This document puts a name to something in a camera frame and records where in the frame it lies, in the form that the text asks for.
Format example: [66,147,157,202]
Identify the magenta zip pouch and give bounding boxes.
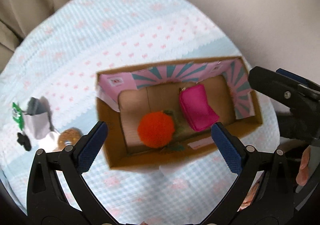
[179,84,220,132]

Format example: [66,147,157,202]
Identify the orange pompom plush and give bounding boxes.
[137,110,184,149]

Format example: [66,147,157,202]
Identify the black hair clip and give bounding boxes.
[17,132,31,151]

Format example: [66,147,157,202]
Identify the grey socks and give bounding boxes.
[27,97,47,116]

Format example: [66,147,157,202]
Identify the white cloth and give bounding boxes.
[23,112,60,143]

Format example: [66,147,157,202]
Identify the brown plush keychain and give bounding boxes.
[54,128,82,151]

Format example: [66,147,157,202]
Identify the cardboard box with pink lining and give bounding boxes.
[97,57,263,170]

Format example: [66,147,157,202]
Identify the green wet wipes pack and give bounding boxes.
[12,103,24,131]

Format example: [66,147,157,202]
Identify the light blue patterned bedsheet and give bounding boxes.
[0,0,281,225]

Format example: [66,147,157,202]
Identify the person's right hand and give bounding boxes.
[296,146,311,186]

